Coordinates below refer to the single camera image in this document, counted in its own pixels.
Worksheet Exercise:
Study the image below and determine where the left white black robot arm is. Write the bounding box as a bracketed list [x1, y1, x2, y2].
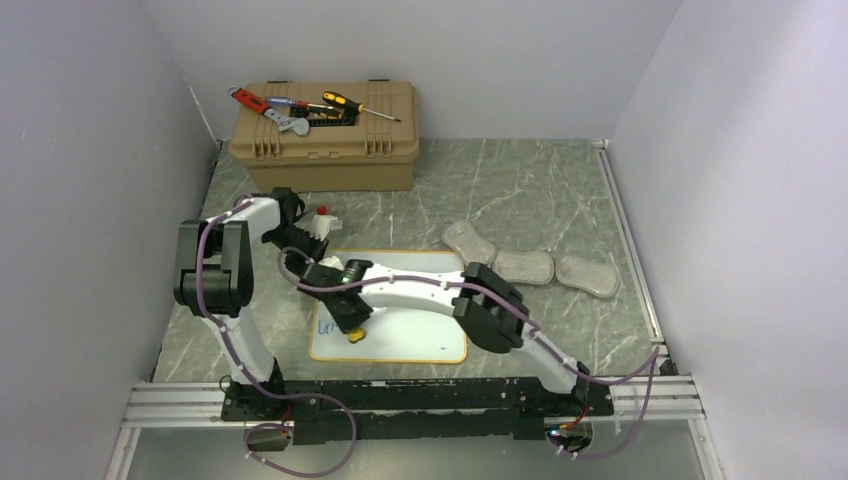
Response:
[173, 187, 328, 420]

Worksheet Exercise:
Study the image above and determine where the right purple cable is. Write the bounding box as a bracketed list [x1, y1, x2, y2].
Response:
[276, 246, 662, 463]

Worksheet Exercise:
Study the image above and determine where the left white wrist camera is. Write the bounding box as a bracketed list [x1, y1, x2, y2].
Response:
[306, 214, 343, 242]

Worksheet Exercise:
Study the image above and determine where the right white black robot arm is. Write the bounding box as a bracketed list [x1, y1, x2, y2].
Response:
[295, 259, 590, 415]

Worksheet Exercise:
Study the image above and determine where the aluminium extrusion rail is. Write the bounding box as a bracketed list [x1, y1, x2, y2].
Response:
[123, 375, 706, 428]

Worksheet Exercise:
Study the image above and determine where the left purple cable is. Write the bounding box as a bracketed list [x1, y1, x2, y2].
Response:
[195, 195, 359, 480]

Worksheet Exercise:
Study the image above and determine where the yellow black screwdriver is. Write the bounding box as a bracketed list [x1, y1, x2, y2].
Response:
[322, 91, 400, 122]

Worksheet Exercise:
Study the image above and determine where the yellow bone shaped eraser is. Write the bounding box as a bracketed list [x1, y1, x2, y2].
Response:
[347, 328, 367, 344]

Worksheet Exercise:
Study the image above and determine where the blue red small screwdriver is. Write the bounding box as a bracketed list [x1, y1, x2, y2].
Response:
[264, 96, 334, 111]

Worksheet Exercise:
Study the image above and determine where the red handled adjustable wrench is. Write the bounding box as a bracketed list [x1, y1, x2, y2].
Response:
[228, 86, 310, 137]

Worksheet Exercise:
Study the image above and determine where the purple cable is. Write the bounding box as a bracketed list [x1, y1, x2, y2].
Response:
[276, 246, 662, 463]
[195, 195, 359, 480]

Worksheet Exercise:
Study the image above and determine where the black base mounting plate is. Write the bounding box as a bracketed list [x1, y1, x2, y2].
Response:
[222, 377, 612, 445]

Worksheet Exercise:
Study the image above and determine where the yellow framed whiteboard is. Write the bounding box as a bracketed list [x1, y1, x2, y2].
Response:
[309, 250, 468, 364]

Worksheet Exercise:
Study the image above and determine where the tan plastic toolbox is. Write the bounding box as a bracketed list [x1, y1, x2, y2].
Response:
[229, 80, 420, 192]

